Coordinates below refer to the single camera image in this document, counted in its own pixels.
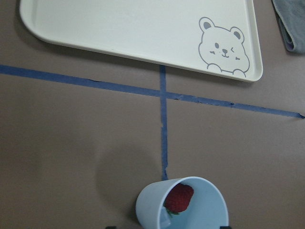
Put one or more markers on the white bear serving tray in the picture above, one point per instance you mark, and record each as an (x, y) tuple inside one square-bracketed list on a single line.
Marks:
[(217, 37)]

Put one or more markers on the red strawberry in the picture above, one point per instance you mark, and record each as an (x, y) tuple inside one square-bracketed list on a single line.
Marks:
[(178, 199)]

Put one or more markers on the light blue cup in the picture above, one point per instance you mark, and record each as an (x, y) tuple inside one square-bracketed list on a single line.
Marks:
[(207, 208)]

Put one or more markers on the grey folded cloth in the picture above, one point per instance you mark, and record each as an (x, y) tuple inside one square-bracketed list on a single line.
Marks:
[(291, 18)]

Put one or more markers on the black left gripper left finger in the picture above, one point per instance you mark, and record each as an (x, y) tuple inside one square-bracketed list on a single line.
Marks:
[(110, 227)]

